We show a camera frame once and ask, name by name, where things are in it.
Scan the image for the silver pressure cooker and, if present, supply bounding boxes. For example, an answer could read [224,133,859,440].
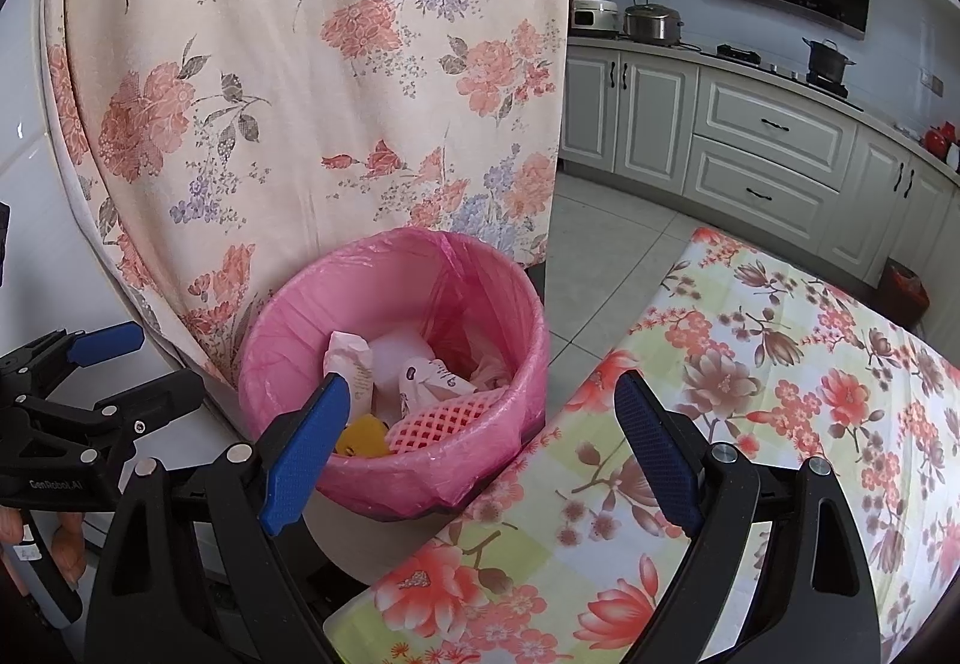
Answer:
[622,2,685,46]

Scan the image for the pink foam fruit net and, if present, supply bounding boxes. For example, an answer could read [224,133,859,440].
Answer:
[386,390,485,456]

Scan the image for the white base cabinets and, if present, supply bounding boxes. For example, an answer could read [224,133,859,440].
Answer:
[559,37,960,305]

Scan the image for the red kettle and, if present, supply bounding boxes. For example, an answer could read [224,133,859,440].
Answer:
[922,121,960,164]

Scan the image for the cream paper packet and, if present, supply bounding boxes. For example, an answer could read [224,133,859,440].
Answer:
[325,331,374,414]

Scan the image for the person's left hand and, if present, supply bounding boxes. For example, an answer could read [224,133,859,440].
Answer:
[0,508,91,597]

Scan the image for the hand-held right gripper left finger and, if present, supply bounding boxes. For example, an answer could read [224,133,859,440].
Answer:
[88,371,353,664]

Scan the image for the white foam block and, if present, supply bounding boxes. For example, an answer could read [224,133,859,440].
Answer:
[371,331,436,410]

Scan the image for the black gas hob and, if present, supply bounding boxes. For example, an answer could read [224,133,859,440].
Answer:
[716,43,848,95]

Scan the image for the waste bin with pink liner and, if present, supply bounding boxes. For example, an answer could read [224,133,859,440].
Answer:
[238,226,550,522]

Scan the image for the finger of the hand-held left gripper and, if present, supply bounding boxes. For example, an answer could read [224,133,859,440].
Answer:
[0,323,146,402]
[13,370,208,468]

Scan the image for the black cooking pot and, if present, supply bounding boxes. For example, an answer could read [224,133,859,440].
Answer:
[801,37,856,86]

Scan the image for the white rice cooker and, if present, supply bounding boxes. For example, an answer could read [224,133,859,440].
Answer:
[571,0,622,38]

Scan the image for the yellow sponge with hole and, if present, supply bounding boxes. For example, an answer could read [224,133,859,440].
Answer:
[335,415,391,459]

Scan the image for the floral hanging cloth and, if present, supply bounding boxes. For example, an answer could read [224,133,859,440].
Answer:
[45,0,571,395]

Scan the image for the dark red floor box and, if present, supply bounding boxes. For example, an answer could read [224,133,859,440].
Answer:
[877,259,931,329]

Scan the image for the white printed paper cup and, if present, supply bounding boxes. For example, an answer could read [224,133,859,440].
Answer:
[397,356,475,414]

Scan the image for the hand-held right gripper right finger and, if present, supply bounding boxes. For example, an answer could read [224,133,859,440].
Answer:
[611,367,880,664]

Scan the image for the floral tablecloth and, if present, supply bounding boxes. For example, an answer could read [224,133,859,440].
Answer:
[322,226,960,664]

